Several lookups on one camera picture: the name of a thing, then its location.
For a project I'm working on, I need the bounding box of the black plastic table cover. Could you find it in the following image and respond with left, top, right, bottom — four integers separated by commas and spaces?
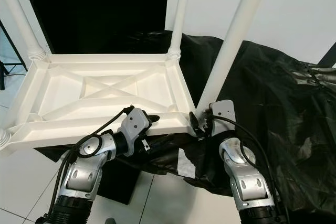
37, 31, 336, 219

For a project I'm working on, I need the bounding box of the black door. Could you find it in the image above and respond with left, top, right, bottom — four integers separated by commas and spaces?
20, 0, 171, 57

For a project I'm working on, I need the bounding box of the black tripod stand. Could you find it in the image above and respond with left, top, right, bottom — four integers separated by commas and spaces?
0, 59, 27, 91

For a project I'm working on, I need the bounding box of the black slanted bar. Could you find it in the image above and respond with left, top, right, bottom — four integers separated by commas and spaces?
315, 43, 336, 70

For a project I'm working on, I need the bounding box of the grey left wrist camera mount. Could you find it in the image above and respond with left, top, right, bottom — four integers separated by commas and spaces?
120, 107, 152, 143

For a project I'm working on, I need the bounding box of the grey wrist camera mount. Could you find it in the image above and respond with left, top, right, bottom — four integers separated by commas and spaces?
120, 107, 152, 143
210, 100, 236, 134

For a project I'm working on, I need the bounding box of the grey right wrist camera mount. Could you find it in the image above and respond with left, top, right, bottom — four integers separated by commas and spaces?
210, 100, 236, 134

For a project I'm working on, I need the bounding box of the glass panel black frame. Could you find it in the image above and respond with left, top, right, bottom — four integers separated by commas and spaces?
0, 22, 27, 75

